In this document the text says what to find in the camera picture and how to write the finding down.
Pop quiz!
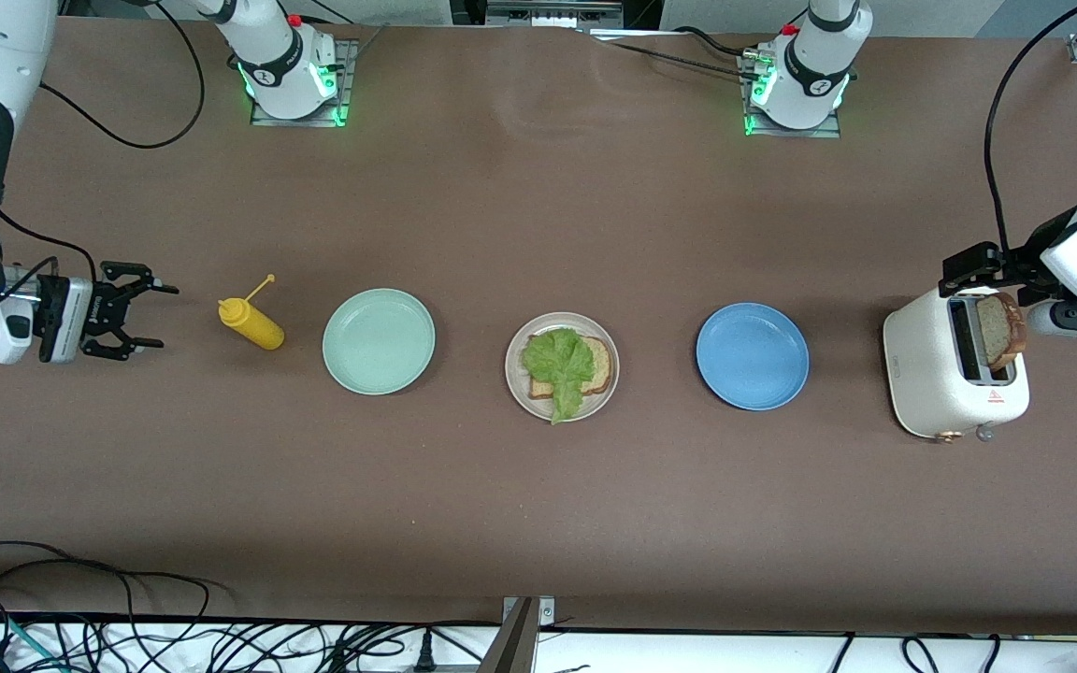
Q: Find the black corrugated cable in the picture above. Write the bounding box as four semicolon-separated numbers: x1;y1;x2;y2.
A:
674;26;768;64

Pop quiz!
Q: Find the black metal equipment box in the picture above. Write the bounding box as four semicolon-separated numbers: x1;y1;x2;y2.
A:
450;0;661;31

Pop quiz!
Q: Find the toasted bread slice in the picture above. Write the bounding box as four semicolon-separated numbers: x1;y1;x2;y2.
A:
527;335;614;400
975;293;1028;371

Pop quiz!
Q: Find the yellow mustard squeeze bottle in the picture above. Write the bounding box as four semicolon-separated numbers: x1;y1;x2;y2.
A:
218;273;285;351

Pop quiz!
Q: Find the white toaster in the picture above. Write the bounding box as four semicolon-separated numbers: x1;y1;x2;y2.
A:
883;283;1031;443

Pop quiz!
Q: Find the thin black cable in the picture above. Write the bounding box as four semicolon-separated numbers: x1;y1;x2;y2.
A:
595;37;756;81

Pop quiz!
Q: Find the beige plate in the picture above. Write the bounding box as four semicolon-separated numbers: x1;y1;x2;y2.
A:
504;311;621;422

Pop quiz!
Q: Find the aluminium profile post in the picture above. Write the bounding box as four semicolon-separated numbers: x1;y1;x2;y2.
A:
478;596;558;673

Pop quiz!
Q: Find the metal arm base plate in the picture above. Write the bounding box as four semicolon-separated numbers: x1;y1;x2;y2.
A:
249;37;358;127
740;51;843;139

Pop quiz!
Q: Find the mint green plate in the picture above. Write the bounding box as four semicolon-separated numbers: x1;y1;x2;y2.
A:
322;288;437;396

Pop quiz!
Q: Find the blue plate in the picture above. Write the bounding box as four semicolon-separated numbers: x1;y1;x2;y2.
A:
696;302;811;411

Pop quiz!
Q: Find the green lettuce leaf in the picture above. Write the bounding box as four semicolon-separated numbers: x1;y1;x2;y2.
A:
522;327;597;426

